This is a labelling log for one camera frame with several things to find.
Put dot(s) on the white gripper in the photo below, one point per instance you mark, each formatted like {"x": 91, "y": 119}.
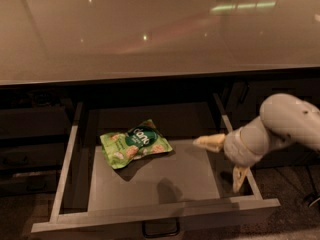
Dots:
{"x": 234, "y": 148}

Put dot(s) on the dark cabinet door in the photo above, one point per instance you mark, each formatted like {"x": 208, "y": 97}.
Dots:
{"x": 266, "y": 100}

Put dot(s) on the green snack bag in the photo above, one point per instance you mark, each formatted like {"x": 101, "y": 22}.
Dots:
{"x": 121, "y": 148}

